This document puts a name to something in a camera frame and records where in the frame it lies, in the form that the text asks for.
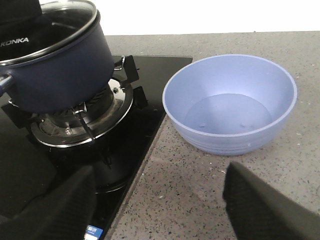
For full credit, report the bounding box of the glass pot lid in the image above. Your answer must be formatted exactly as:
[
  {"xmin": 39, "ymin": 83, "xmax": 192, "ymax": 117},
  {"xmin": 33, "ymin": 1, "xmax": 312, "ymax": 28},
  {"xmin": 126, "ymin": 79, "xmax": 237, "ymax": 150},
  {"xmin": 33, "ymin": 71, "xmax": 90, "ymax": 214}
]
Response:
[{"xmin": 0, "ymin": 0, "xmax": 99, "ymax": 66}]

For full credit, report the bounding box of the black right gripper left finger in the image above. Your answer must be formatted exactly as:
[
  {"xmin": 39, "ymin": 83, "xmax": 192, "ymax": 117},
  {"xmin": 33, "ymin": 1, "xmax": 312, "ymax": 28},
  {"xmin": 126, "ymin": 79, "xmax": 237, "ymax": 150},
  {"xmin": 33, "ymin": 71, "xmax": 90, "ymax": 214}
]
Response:
[{"xmin": 0, "ymin": 166, "xmax": 96, "ymax": 240}]

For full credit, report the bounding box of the blue plastic bowl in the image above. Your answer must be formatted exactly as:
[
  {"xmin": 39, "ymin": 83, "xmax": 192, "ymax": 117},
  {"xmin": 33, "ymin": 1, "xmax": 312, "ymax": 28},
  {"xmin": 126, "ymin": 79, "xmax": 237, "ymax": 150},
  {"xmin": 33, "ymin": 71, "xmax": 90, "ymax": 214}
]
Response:
[{"xmin": 162, "ymin": 54, "xmax": 298, "ymax": 156}]

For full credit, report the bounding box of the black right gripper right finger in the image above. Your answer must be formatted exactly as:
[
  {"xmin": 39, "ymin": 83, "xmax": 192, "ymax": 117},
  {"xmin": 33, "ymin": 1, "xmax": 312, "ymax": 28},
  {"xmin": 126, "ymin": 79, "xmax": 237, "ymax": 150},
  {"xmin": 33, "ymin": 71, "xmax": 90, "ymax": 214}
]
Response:
[{"xmin": 223, "ymin": 161, "xmax": 320, "ymax": 240}]

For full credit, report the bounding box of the dark blue cooking pot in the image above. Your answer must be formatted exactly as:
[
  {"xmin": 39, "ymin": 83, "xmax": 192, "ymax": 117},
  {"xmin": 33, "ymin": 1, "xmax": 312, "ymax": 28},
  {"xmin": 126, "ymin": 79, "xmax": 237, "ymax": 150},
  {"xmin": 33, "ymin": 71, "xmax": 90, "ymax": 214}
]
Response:
[{"xmin": 0, "ymin": 16, "xmax": 115, "ymax": 113}]

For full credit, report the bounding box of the gas burner with pot support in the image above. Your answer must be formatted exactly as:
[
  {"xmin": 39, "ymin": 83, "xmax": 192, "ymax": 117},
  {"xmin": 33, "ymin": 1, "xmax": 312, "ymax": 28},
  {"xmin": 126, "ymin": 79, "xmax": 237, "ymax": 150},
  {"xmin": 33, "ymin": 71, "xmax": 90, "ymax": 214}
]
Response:
[{"xmin": 1, "ymin": 55, "xmax": 140, "ymax": 148}]

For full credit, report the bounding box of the black glass gas stove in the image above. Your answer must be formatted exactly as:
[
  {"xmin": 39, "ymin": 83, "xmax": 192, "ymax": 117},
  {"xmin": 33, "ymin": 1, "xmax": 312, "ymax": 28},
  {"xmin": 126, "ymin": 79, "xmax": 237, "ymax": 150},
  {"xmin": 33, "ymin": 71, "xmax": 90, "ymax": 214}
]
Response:
[{"xmin": 0, "ymin": 56, "xmax": 193, "ymax": 240}]

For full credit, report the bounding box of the blue energy label sticker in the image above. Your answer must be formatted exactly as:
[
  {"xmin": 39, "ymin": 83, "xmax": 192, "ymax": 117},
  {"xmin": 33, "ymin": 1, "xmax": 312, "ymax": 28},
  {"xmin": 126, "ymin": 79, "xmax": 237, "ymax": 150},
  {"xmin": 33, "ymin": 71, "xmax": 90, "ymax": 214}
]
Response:
[{"xmin": 84, "ymin": 225, "xmax": 103, "ymax": 240}]

